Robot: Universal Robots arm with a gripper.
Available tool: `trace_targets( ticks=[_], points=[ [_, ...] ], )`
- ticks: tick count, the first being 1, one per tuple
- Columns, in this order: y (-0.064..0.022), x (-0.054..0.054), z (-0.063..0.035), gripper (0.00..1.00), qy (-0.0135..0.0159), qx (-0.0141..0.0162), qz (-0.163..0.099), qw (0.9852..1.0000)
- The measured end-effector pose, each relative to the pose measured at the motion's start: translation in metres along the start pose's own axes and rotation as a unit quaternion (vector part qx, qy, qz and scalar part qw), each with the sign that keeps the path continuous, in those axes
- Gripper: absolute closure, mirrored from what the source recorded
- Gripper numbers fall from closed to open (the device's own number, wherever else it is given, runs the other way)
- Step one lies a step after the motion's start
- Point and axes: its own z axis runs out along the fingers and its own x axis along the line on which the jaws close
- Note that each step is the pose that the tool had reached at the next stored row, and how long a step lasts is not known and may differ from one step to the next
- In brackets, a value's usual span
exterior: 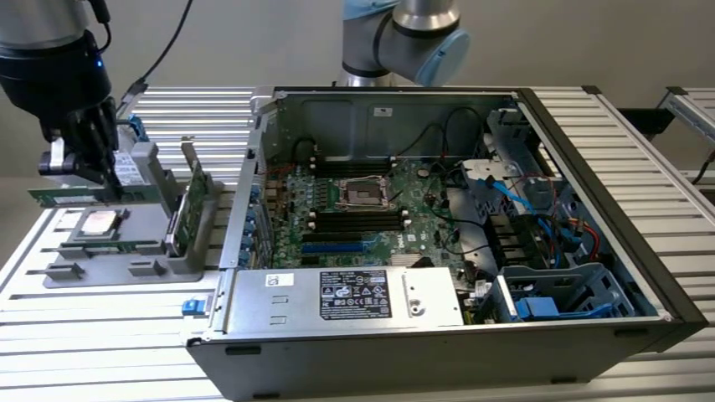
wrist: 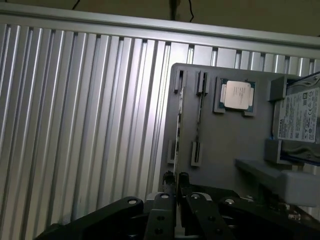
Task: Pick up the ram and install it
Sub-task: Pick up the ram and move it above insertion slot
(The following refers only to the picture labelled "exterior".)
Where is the grey parts rack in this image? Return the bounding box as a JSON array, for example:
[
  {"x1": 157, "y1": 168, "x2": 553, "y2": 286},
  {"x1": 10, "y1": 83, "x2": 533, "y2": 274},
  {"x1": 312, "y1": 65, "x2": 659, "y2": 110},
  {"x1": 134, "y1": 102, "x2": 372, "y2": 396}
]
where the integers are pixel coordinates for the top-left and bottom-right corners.
[{"x1": 41, "y1": 140, "x2": 237, "y2": 290}]

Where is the blue data wire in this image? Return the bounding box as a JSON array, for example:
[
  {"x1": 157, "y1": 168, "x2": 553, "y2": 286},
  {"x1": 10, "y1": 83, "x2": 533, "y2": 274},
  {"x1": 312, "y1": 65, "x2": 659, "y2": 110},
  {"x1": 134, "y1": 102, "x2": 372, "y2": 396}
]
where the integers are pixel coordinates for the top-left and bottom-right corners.
[{"x1": 484, "y1": 175, "x2": 580, "y2": 252}]

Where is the black background cable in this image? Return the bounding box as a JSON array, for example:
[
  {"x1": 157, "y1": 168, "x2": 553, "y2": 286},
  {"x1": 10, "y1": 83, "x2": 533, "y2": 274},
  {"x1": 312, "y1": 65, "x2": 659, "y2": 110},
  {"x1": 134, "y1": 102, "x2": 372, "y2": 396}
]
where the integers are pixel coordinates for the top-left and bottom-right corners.
[{"x1": 691, "y1": 152, "x2": 715, "y2": 186}]

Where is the aluminium frame rail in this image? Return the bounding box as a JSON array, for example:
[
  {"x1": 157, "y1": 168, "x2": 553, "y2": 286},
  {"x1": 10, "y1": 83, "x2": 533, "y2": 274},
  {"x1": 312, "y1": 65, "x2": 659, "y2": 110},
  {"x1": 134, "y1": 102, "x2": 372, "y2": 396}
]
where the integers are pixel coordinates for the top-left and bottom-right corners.
[{"x1": 656, "y1": 85, "x2": 715, "y2": 152}]

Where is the blue disk carrier clip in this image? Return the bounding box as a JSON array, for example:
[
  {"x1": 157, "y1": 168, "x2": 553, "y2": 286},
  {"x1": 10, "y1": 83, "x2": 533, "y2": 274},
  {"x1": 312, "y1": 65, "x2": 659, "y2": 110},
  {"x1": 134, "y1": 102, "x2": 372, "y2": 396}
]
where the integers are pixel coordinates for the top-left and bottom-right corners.
[{"x1": 126, "y1": 114, "x2": 148, "y2": 144}]

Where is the blue grey disk bay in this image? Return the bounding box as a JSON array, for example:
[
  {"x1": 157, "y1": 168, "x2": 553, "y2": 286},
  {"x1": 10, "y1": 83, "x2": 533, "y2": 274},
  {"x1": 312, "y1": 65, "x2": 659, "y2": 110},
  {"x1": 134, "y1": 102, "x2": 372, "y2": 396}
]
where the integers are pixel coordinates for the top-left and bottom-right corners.
[{"x1": 493, "y1": 262, "x2": 639, "y2": 324}]

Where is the silver power supply unit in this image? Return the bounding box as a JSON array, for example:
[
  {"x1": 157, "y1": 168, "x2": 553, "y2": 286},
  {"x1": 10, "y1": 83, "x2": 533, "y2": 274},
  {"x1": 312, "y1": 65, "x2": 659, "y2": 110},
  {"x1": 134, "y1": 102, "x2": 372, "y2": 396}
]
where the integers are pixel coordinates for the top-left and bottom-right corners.
[{"x1": 221, "y1": 266, "x2": 468, "y2": 332}]

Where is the disk with white label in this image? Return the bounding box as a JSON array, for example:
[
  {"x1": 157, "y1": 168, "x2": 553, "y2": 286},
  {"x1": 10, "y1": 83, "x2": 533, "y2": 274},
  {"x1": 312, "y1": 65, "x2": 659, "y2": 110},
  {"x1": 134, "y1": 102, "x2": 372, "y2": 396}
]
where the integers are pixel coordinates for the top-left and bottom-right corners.
[{"x1": 113, "y1": 151, "x2": 150, "y2": 188}]

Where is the green motherboard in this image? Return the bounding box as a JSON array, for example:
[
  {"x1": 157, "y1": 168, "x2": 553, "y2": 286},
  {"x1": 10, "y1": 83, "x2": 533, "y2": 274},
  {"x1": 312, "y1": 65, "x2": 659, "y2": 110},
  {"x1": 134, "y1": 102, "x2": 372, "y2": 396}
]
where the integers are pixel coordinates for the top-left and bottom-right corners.
[{"x1": 260, "y1": 161, "x2": 479, "y2": 270}]

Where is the silver CPU chip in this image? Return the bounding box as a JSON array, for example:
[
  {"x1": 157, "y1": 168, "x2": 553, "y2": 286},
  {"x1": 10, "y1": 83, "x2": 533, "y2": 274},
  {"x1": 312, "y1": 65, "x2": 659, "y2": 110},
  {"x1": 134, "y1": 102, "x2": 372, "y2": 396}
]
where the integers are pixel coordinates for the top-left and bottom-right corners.
[{"x1": 70, "y1": 210, "x2": 126, "y2": 243}]

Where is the silver chipset heatsink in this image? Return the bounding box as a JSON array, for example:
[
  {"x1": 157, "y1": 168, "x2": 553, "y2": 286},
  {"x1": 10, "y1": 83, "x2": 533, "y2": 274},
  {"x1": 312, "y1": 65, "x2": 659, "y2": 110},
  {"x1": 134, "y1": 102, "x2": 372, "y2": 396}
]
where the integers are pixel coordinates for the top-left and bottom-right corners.
[{"x1": 388, "y1": 252, "x2": 429, "y2": 268}]

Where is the green graphics card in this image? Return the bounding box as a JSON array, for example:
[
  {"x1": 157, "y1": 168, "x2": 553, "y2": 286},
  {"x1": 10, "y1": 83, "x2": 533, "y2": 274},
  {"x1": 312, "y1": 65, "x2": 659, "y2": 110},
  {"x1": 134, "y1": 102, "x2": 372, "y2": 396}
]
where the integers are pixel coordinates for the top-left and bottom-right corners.
[{"x1": 165, "y1": 137, "x2": 216, "y2": 257}]

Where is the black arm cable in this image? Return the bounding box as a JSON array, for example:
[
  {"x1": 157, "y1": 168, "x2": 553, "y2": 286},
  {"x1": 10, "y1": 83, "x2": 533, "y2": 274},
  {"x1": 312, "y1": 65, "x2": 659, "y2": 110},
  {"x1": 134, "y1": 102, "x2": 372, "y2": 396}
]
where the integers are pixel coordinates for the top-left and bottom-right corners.
[{"x1": 117, "y1": 0, "x2": 196, "y2": 115}]

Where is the metal CPU socket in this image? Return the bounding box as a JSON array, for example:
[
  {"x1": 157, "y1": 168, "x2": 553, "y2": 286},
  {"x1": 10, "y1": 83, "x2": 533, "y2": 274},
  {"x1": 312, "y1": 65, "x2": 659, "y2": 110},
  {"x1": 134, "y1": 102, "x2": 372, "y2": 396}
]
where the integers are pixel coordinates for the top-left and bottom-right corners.
[{"x1": 333, "y1": 174, "x2": 399, "y2": 209}]

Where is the open black PC case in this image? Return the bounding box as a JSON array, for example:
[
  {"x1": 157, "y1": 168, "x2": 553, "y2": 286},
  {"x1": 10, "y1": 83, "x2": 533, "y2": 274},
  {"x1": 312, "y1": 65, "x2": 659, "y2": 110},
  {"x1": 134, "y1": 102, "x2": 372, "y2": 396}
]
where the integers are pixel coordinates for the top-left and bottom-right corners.
[{"x1": 183, "y1": 85, "x2": 711, "y2": 402}]

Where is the red wire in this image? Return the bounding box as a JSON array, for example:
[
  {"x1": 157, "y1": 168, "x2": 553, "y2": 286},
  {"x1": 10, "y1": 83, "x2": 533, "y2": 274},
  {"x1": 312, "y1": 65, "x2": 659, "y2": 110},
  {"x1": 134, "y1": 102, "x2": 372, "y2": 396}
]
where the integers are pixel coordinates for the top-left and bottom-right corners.
[{"x1": 577, "y1": 219, "x2": 603, "y2": 261}]

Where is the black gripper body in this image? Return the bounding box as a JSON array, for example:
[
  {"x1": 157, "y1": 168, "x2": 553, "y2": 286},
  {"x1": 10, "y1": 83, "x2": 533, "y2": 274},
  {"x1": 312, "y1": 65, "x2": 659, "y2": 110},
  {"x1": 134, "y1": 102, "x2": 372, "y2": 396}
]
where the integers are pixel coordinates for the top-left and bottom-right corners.
[{"x1": 0, "y1": 31, "x2": 118, "y2": 142}]

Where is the long black looped wire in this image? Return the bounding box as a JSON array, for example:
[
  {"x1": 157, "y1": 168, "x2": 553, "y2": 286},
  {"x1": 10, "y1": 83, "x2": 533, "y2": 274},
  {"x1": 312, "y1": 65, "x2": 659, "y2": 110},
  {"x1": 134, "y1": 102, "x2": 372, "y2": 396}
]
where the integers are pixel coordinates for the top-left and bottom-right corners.
[{"x1": 409, "y1": 106, "x2": 487, "y2": 171}]

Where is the black RAM slot bank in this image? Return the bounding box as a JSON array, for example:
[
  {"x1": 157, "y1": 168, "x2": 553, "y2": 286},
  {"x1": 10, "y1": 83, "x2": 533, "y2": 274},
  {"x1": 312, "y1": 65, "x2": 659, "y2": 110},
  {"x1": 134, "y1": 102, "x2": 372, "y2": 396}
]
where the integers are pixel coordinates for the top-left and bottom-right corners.
[
  {"x1": 308, "y1": 210, "x2": 413, "y2": 232},
  {"x1": 308, "y1": 155, "x2": 393, "y2": 176}
]

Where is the green RAM stick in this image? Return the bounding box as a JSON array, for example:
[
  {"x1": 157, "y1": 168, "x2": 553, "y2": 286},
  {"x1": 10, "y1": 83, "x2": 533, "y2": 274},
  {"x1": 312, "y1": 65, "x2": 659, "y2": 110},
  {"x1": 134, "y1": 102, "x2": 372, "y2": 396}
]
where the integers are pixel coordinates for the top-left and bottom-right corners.
[
  {"x1": 26, "y1": 185, "x2": 126, "y2": 209},
  {"x1": 58, "y1": 240, "x2": 168, "y2": 255}
]

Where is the grey metal drive cage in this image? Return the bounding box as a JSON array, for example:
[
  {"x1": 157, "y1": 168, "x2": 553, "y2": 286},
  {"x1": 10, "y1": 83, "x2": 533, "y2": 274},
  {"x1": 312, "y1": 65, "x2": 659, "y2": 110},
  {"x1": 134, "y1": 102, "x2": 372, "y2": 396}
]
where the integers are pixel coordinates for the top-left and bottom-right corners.
[{"x1": 461, "y1": 107, "x2": 563, "y2": 213}]

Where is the black expansion slot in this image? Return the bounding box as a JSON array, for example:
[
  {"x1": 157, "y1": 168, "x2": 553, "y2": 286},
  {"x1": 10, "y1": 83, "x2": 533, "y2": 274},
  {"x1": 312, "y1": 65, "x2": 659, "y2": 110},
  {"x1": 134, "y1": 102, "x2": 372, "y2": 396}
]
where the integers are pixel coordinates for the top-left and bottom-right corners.
[{"x1": 300, "y1": 231, "x2": 365, "y2": 245}]

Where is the black cooling fan shroud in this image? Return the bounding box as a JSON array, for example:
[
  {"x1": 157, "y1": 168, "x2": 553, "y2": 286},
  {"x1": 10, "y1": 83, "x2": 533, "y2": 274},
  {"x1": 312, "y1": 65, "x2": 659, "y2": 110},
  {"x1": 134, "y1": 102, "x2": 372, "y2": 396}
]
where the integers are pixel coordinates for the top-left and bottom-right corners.
[{"x1": 484, "y1": 212, "x2": 565, "y2": 271}]

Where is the blue expansion slot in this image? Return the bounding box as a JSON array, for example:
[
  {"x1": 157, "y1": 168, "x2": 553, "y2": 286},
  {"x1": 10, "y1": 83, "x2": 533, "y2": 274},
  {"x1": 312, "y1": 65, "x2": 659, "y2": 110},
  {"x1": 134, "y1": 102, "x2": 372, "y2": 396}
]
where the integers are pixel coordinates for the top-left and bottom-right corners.
[{"x1": 300, "y1": 241, "x2": 365, "y2": 255}]

